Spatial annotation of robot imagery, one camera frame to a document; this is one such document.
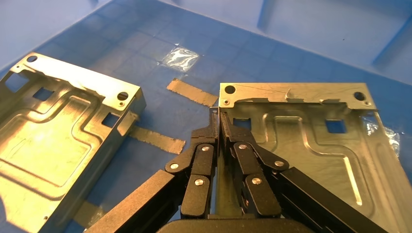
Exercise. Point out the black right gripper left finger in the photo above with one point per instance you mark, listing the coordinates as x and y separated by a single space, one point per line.
199 180

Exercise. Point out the grey tape strip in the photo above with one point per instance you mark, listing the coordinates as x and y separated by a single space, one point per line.
88 214
193 92
157 140

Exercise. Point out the blue plastic bin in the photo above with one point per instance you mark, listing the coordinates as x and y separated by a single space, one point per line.
257 48

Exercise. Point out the clear glossy tape patch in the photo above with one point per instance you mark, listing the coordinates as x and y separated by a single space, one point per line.
391 138

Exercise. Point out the silver sheet metal tray bracket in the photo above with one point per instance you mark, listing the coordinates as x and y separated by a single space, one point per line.
322 144
48 128

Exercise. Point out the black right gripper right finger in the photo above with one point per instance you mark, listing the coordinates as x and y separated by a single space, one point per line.
254 189

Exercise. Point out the clear plastic wrap piece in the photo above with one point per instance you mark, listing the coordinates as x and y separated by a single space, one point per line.
180 59

